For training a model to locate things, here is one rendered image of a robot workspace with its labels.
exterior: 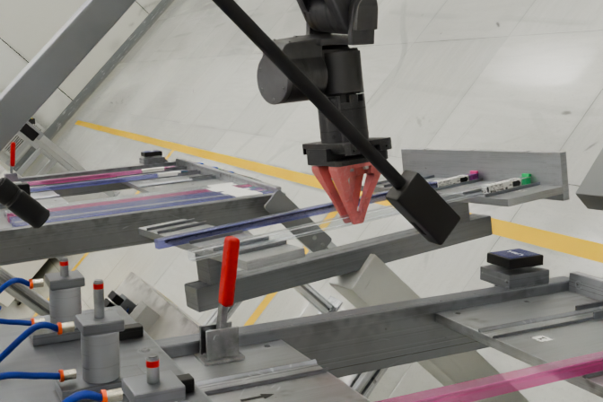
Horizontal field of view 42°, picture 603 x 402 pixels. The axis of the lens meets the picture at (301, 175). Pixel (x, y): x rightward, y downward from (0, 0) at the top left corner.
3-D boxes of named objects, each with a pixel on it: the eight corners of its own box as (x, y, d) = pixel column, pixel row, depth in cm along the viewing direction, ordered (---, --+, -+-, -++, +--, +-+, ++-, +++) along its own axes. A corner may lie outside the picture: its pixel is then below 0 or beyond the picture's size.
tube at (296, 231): (524, 183, 108) (523, 175, 108) (531, 184, 107) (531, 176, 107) (188, 259, 83) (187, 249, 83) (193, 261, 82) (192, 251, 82)
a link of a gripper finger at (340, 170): (344, 231, 89) (336, 149, 88) (312, 225, 95) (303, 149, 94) (392, 220, 92) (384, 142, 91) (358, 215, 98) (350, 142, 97)
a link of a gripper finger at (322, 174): (348, 231, 88) (339, 149, 87) (316, 225, 94) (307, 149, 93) (396, 221, 91) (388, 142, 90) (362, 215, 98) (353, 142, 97)
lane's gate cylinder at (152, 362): (158, 398, 37) (156, 352, 36) (161, 404, 36) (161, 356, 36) (145, 401, 36) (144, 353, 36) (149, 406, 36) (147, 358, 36)
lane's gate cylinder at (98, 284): (103, 315, 46) (101, 277, 46) (105, 318, 46) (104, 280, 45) (92, 317, 46) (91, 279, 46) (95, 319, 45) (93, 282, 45)
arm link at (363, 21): (380, -6, 87) (328, -9, 93) (300, -5, 80) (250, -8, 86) (375, 100, 90) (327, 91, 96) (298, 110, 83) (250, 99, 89)
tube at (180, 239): (472, 179, 117) (471, 172, 117) (478, 180, 116) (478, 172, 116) (154, 248, 92) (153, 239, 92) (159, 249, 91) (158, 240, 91)
